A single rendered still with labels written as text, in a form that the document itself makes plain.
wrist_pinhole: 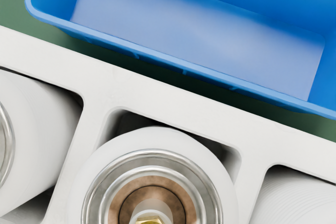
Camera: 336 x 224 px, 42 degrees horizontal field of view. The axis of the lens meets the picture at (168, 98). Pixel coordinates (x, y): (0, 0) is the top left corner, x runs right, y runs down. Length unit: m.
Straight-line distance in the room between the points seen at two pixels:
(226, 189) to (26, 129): 0.11
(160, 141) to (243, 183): 0.10
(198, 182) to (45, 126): 0.10
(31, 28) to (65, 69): 0.21
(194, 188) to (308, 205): 0.07
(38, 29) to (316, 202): 0.36
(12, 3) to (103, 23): 0.11
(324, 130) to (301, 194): 0.22
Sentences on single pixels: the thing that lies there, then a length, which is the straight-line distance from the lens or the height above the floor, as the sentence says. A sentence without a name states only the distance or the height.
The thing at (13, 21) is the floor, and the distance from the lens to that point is 0.53.
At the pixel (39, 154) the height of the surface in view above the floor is 0.24.
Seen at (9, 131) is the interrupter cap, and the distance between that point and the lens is 0.25.
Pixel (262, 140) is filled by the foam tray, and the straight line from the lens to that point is 0.32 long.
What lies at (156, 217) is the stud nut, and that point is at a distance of 0.21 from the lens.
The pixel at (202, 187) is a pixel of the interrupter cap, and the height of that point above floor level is 0.25.
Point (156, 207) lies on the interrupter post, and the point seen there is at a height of 0.27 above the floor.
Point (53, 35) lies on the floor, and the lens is 0.51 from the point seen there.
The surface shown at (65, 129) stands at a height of 0.17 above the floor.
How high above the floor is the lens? 0.49
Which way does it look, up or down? 87 degrees down
